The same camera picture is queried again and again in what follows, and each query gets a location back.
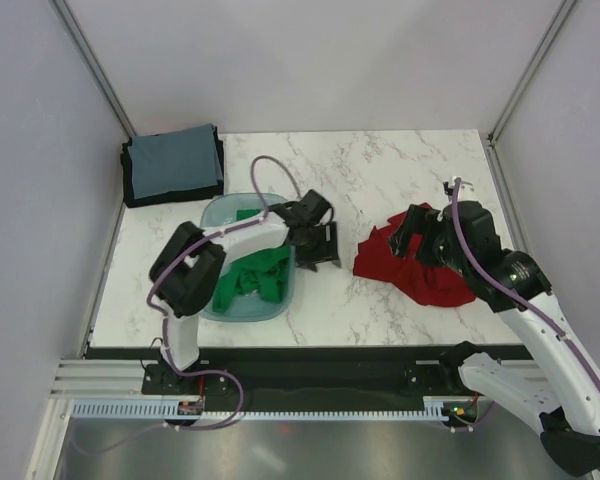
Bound right aluminium frame post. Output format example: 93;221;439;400
485;0;581;143

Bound aluminium frame post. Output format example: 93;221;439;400
49;0;136;137
485;0;581;143

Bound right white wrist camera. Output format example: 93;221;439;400
443;176;477;201

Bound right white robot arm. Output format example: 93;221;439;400
388;201;600;477

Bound folded grey-blue t shirt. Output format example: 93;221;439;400
129;123;224;199

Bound green t shirt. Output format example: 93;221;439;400
211;207;292;313

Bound clear teal plastic bin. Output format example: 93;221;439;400
200;193;295;322

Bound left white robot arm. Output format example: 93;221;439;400
146;190;339;393

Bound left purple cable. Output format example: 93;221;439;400
72;155;309;456

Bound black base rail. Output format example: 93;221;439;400
79;340;501;415

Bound red t shirt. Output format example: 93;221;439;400
353;212;476;308

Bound white slotted cable duct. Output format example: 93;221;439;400
70;396;448;422

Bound left aluminium frame post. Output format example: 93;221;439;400
49;0;136;137

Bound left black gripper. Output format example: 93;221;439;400
293;220;340;271

